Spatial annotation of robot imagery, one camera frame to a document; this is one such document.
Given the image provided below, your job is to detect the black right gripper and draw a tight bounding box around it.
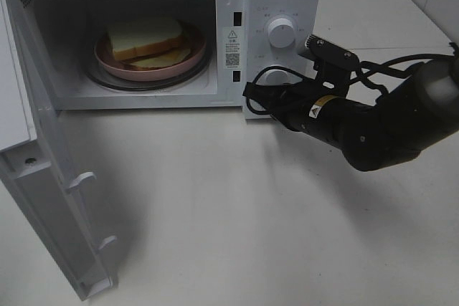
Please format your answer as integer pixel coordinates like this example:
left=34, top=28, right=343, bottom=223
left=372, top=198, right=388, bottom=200
left=242, top=82, right=346, bottom=147

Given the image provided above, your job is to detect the pink round plate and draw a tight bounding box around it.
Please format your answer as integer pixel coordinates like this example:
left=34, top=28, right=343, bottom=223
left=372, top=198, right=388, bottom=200
left=94, top=22, right=208, bottom=82

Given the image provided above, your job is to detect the white microwave door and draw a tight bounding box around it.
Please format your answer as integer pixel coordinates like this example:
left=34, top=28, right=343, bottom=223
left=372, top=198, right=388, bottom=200
left=1, top=0, right=115, bottom=300

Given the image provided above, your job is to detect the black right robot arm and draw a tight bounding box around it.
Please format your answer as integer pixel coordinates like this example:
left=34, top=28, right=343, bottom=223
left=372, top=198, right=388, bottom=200
left=243, top=54, right=458, bottom=171

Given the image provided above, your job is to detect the upper white power knob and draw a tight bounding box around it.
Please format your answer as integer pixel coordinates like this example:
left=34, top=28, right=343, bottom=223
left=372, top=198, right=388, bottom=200
left=266, top=15, right=296, bottom=49

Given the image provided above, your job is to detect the white warning label sticker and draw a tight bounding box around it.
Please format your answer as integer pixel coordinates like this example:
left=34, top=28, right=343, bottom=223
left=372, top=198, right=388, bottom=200
left=222, top=27, right=243, bottom=70

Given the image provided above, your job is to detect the white microwave oven body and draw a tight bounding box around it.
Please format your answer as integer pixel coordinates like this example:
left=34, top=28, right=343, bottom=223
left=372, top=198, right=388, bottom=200
left=22, top=0, right=318, bottom=110

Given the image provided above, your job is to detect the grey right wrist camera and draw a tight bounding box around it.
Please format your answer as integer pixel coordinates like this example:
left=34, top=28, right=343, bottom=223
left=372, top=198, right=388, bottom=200
left=298, top=34, right=360, bottom=97

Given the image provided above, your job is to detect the black camera cable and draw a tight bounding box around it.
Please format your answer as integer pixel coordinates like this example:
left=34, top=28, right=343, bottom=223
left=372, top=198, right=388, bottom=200
left=245, top=42, right=459, bottom=115

